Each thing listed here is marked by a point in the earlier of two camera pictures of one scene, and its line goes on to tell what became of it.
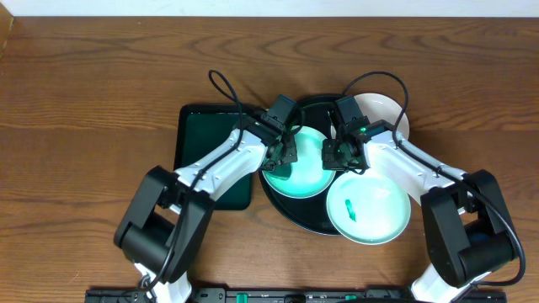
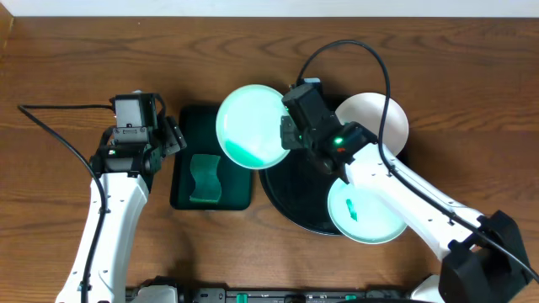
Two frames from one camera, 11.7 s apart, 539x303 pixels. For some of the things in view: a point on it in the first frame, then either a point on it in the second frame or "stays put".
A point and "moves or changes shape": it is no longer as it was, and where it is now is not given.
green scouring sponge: [282, 170] moves or changes shape
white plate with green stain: [308, 179] moves or changes shape
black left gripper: [285, 152] to [172, 137]
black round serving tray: [309, 215] stays put
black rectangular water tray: [196, 128] stays put
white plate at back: [380, 107] stays put
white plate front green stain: [367, 208] stays put
